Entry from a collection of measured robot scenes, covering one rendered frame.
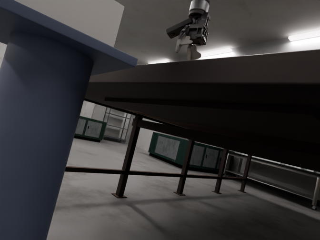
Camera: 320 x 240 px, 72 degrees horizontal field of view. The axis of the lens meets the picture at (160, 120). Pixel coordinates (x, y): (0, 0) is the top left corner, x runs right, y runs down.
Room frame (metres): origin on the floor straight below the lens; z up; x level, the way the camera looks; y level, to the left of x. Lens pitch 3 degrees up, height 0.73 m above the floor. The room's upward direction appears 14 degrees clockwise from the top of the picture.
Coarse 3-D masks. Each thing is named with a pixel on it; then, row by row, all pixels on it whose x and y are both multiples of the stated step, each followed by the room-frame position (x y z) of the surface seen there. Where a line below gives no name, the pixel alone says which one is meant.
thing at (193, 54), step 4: (188, 48) 0.91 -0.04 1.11; (192, 48) 0.91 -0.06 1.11; (196, 48) 0.91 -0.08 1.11; (188, 52) 0.92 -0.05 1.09; (192, 52) 0.92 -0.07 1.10; (196, 52) 0.91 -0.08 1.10; (188, 56) 0.93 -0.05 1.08; (192, 56) 0.93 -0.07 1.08; (196, 56) 0.92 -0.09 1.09; (200, 56) 0.91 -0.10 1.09
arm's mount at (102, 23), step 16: (16, 0) 0.35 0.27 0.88; (32, 0) 0.36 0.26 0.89; (48, 0) 0.37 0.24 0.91; (64, 0) 0.39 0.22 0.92; (80, 0) 0.40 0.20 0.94; (96, 0) 0.42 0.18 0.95; (112, 0) 0.44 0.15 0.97; (64, 16) 0.39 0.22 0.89; (80, 16) 0.41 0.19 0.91; (96, 16) 0.43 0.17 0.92; (112, 16) 0.44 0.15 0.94; (96, 32) 0.43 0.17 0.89; (112, 32) 0.45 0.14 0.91
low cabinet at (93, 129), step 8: (80, 120) 6.50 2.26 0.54; (88, 120) 6.64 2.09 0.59; (96, 120) 6.78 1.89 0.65; (80, 128) 6.54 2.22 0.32; (88, 128) 6.66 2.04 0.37; (96, 128) 6.81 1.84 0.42; (104, 128) 6.97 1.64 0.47; (80, 136) 6.58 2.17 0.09; (88, 136) 6.71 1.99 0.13; (96, 136) 6.85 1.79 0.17
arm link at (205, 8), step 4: (192, 0) 0.86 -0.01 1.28; (196, 0) 0.84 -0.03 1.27; (200, 0) 0.84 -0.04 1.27; (204, 0) 0.84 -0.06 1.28; (192, 4) 0.85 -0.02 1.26; (196, 4) 0.84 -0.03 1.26; (200, 4) 0.84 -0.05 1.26; (204, 4) 0.84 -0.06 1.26; (208, 4) 0.85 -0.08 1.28; (192, 8) 0.85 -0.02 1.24; (196, 8) 0.84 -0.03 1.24; (200, 8) 0.84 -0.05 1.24; (204, 8) 0.84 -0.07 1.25; (208, 8) 0.86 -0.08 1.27
